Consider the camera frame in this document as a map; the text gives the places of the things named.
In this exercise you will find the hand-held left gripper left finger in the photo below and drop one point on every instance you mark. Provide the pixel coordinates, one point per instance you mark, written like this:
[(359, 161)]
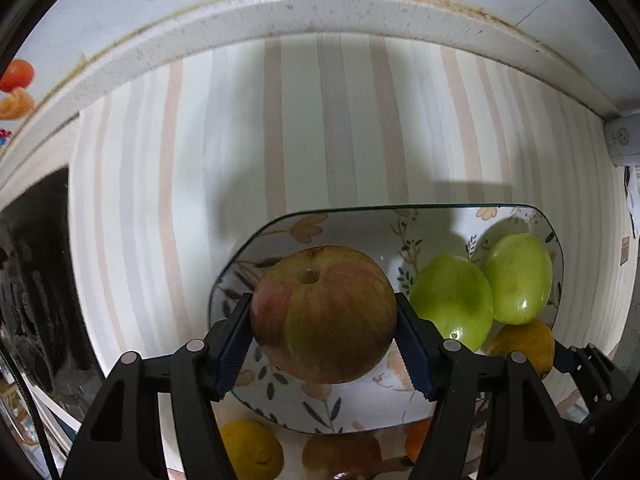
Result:
[(231, 355)]

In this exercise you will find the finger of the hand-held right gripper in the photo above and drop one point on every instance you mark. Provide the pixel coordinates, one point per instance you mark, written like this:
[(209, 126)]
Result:
[(592, 375)]

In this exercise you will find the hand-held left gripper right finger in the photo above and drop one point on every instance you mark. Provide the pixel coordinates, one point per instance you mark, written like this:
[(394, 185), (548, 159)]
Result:
[(414, 355)]

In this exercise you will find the red and green apple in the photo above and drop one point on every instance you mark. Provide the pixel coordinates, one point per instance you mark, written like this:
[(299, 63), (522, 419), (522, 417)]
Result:
[(322, 315)]

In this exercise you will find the floral ceramic plate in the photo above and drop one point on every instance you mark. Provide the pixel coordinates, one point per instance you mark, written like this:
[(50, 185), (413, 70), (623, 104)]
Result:
[(350, 232)]

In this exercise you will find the yellow lemon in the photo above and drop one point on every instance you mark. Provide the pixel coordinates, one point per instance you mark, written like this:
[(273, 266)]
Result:
[(252, 450), (525, 347)]

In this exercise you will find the orange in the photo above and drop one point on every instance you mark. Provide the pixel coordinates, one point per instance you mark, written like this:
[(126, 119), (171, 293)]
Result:
[(417, 441)]

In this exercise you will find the brownish red apple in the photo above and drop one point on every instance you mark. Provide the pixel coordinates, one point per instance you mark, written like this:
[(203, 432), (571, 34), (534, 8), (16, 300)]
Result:
[(342, 455)]

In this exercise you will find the black glass panel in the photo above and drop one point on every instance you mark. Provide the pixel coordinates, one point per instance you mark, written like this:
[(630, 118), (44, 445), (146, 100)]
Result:
[(35, 280)]

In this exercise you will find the striped tablecloth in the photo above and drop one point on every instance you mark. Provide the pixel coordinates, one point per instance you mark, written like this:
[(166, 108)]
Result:
[(225, 135)]

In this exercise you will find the white power socket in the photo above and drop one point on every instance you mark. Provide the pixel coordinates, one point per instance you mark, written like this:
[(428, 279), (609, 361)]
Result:
[(622, 139)]

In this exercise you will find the orange slice wall sticker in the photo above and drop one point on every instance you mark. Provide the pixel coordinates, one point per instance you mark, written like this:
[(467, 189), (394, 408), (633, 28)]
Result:
[(16, 106)]

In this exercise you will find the red tomato wall sticker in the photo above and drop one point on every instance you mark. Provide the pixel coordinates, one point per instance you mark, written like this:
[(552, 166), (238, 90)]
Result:
[(16, 75)]

